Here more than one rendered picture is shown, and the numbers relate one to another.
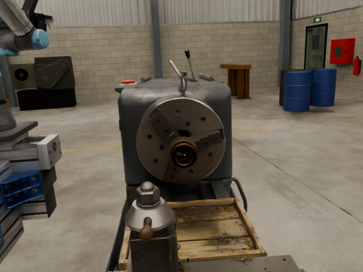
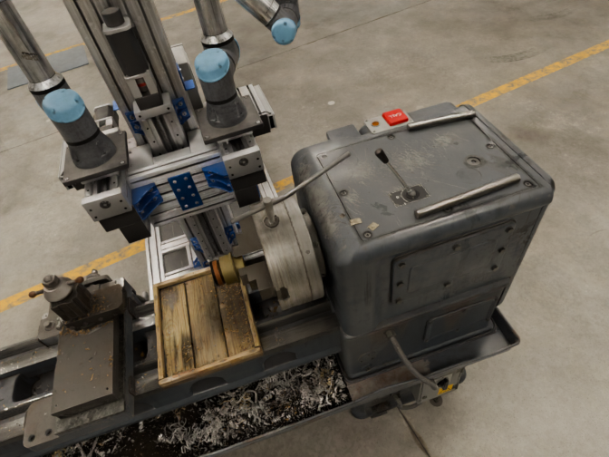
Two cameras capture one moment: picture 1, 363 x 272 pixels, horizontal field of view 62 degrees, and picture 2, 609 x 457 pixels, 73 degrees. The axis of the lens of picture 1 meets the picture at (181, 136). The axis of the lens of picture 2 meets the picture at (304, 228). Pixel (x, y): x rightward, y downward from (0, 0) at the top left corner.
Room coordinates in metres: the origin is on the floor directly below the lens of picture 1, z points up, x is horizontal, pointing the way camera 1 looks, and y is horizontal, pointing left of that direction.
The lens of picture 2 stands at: (1.06, -0.74, 2.00)
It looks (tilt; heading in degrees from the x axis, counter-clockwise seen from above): 48 degrees down; 83
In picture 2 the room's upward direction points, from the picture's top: 10 degrees counter-clockwise
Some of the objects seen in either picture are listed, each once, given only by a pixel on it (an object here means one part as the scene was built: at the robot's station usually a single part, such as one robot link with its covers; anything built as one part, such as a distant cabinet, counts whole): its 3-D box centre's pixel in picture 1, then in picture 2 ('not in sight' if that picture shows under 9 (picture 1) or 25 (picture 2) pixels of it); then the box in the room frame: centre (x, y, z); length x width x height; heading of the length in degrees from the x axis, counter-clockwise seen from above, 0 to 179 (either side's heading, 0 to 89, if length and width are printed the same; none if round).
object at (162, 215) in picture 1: (149, 210); (56, 286); (0.45, 0.06, 1.13); 0.08 x 0.08 x 0.03
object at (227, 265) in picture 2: (183, 152); (229, 268); (0.91, 0.00, 1.08); 0.09 x 0.09 x 0.09; 2
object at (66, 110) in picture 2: not in sight; (69, 114); (0.52, 0.61, 1.33); 0.13 x 0.12 x 0.14; 115
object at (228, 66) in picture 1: (234, 80); not in sight; (9.93, -1.80, 0.50); 1.61 x 0.44 x 1.00; 12
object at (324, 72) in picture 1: (322, 87); not in sight; (7.55, -3.54, 0.44); 0.59 x 0.59 x 0.88
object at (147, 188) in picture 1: (147, 192); (49, 280); (0.45, 0.06, 1.17); 0.04 x 0.04 x 0.03
